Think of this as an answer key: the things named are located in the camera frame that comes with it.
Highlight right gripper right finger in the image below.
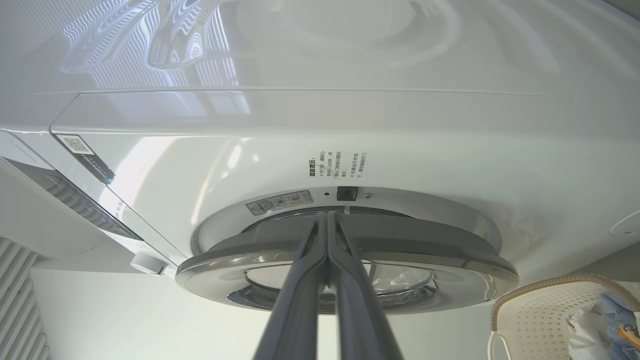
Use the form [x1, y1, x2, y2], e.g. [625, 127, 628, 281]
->
[328, 214, 405, 360]

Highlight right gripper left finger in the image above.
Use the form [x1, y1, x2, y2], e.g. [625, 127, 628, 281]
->
[254, 214, 329, 360]

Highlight round grey washing machine door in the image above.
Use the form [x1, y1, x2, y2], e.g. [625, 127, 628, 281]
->
[175, 210, 521, 316]

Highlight white garment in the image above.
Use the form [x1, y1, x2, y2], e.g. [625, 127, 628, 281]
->
[566, 300, 610, 360]

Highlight blue cartoon print garment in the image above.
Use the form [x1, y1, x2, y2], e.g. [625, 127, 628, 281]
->
[597, 292, 640, 360]

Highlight cream perforated laundry basket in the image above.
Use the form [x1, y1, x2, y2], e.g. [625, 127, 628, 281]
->
[487, 273, 640, 360]

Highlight white front-load washing machine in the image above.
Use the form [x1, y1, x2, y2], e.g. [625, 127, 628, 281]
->
[0, 0, 640, 283]

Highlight white round control knob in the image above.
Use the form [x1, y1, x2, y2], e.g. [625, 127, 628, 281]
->
[131, 251, 167, 276]

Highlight white slatted panel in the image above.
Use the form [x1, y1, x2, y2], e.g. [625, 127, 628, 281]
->
[0, 237, 51, 360]

